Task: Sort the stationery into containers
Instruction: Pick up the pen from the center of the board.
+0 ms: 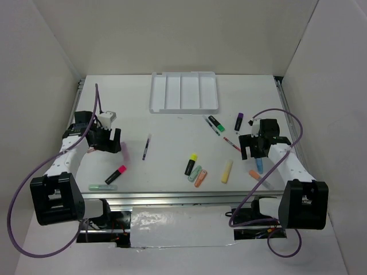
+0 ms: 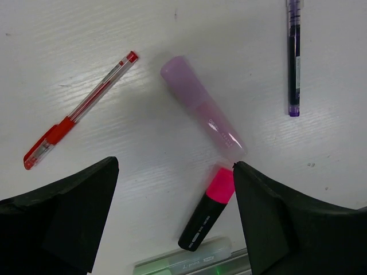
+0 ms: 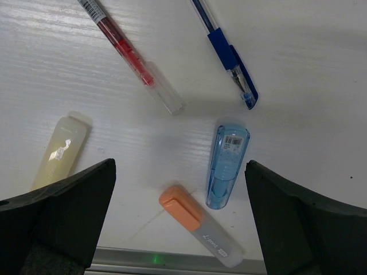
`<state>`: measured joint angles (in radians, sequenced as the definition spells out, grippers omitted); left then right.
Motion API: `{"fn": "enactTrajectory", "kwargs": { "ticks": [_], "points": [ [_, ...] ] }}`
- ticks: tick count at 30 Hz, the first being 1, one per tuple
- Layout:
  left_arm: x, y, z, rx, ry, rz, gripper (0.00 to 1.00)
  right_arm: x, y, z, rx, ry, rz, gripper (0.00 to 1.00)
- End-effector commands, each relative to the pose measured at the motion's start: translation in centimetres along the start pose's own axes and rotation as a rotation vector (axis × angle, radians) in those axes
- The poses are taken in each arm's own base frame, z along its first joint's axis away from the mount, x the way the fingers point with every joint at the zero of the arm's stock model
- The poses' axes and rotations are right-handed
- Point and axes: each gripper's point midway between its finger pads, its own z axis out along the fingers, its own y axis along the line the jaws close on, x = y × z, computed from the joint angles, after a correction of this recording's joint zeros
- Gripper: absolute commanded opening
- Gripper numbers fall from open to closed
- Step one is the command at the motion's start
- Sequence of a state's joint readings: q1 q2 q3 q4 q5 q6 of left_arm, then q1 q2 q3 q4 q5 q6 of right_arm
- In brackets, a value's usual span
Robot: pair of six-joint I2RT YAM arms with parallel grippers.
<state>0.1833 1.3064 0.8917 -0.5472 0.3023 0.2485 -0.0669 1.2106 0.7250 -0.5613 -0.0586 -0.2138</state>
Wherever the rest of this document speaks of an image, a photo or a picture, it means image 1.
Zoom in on purple gel pen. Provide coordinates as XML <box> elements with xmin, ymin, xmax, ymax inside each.
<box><xmin>142</xmin><ymin>134</ymin><xmax>151</xmax><ymax>160</ymax></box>

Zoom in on blue pastel highlighter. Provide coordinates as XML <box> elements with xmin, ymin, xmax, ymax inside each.
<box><xmin>256</xmin><ymin>158</ymin><xmax>263</xmax><ymax>174</ymax></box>

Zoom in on black green-capped highlighter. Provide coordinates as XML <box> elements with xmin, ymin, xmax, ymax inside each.
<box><xmin>208</xmin><ymin>116</ymin><xmax>225</xmax><ymax>132</ymax></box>

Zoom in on aluminium table frame rails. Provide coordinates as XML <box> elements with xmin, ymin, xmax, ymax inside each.
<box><xmin>76</xmin><ymin>75</ymin><xmax>291</xmax><ymax>207</ymax></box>

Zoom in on pink pastel highlighter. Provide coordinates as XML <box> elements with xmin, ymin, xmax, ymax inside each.
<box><xmin>120</xmin><ymin>142</ymin><xmax>130</xmax><ymax>166</ymax></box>

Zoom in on green pastel short highlighter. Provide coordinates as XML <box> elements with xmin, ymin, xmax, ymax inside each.
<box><xmin>188</xmin><ymin>165</ymin><xmax>202</xmax><ymax>182</ymax></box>

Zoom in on green pastel long highlighter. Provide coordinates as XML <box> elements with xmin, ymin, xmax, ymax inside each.
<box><xmin>88</xmin><ymin>184</ymin><xmax>118</xmax><ymax>191</ymax></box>

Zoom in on black pink-capped highlighter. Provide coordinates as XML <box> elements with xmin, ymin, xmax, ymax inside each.
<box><xmin>104</xmin><ymin>165</ymin><xmax>127</xmax><ymax>184</ymax></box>

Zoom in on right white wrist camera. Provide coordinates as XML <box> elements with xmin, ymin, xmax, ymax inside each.
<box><xmin>248</xmin><ymin>118</ymin><xmax>260</xmax><ymax>137</ymax></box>

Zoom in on white divided plastic tray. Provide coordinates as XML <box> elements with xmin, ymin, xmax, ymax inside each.
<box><xmin>149</xmin><ymin>72</ymin><xmax>219</xmax><ymax>115</ymax></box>

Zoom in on black purple-capped highlighter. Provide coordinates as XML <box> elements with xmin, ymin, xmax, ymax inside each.
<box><xmin>234</xmin><ymin>112</ymin><xmax>244</xmax><ymax>131</ymax></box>

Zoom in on green gel pen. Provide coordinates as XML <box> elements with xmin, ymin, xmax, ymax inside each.
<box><xmin>202</xmin><ymin>115</ymin><xmax>220</xmax><ymax>136</ymax></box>

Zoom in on yellow pastel highlighter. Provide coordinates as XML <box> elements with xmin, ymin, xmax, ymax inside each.
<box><xmin>221</xmin><ymin>160</ymin><xmax>233</xmax><ymax>184</ymax></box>

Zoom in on black yellow-capped highlighter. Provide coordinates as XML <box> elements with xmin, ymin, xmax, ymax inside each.
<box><xmin>185</xmin><ymin>153</ymin><xmax>197</xmax><ymax>176</ymax></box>

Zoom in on red gel pen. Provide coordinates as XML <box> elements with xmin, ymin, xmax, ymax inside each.
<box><xmin>223</xmin><ymin>137</ymin><xmax>241</xmax><ymax>152</ymax></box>

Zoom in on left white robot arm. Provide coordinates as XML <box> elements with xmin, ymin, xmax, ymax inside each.
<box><xmin>30</xmin><ymin>111</ymin><xmax>121</xmax><ymax>229</ymax></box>

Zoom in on orange pastel long highlighter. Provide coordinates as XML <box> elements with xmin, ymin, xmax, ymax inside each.
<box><xmin>249</xmin><ymin>170</ymin><xmax>274</xmax><ymax>190</ymax></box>

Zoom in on orange pastel short highlighter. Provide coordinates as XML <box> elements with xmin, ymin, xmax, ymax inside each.
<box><xmin>194</xmin><ymin>170</ymin><xmax>207</xmax><ymax>188</ymax></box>

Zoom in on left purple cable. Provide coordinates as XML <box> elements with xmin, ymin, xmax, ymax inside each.
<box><xmin>6</xmin><ymin>83</ymin><xmax>104</xmax><ymax>258</ymax></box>

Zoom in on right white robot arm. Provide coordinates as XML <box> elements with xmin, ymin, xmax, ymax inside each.
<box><xmin>239</xmin><ymin>119</ymin><xmax>329</xmax><ymax>230</ymax></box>

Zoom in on white foil cover panel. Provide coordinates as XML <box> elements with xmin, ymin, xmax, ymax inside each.
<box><xmin>130</xmin><ymin>206</ymin><xmax>235</xmax><ymax>248</ymax></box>

